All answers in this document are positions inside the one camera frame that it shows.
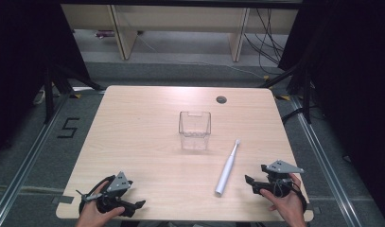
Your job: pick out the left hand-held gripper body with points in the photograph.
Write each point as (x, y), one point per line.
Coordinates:
(119, 183)

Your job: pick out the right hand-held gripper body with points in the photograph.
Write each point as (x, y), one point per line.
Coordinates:
(281, 167)

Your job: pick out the white electric toothbrush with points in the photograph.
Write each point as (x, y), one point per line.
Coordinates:
(225, 172)

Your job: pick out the clear square plastic container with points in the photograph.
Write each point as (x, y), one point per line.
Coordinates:
(195, 130)

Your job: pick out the person's left hand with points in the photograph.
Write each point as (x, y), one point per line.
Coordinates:
(90, 216)

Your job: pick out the person's right hand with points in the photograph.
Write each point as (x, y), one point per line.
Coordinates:
(291, 209)

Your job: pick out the black metal stand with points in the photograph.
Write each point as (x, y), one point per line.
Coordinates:
(48, 94)
(306, 94)

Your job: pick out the black curtain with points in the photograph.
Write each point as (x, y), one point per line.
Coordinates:
(20, 63)
(354, 78)

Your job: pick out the small purple object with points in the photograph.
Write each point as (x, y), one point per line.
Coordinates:
(104, 34)

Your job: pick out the aluminium floor rail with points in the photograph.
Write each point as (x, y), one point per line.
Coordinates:
(29, 157)
(322, 164)

